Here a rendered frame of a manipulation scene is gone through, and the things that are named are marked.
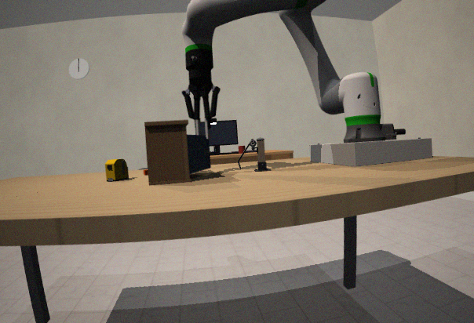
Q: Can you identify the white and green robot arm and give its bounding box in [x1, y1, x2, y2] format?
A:
[182, 0, 406, 143]

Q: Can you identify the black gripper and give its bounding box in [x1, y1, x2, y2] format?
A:
[182, 67, 221, 139]

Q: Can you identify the yellow tape measure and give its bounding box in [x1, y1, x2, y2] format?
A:
[105, 159, 129, 182]

